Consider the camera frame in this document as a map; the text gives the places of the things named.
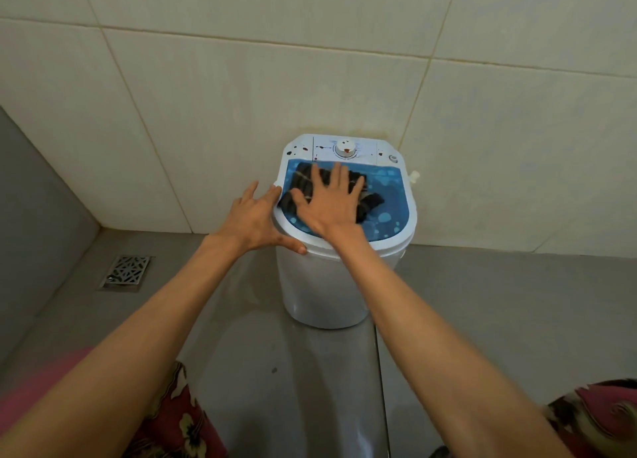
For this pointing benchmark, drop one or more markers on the person's left forearm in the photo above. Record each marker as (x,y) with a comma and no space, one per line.
(114,368)

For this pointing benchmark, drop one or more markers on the person's right hand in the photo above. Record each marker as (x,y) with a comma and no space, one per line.
(333,211)

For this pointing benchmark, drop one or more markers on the metal floor drain grate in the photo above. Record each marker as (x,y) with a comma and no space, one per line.
(125,271)

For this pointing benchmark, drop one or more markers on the white mini washing machine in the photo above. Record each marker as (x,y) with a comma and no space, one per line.
(323,293)

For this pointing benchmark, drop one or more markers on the black striped cleaning cloth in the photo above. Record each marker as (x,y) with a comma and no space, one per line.
(370,206)

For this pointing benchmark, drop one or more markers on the red floral garment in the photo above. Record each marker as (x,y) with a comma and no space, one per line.
(174,423)

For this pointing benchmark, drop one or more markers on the white round timer knob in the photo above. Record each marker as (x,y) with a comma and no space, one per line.
(345,148)

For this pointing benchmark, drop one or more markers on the person's right forearm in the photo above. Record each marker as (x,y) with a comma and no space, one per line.
(438,363)

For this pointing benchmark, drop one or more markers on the person's left hand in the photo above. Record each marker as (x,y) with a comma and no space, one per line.
(251,221)

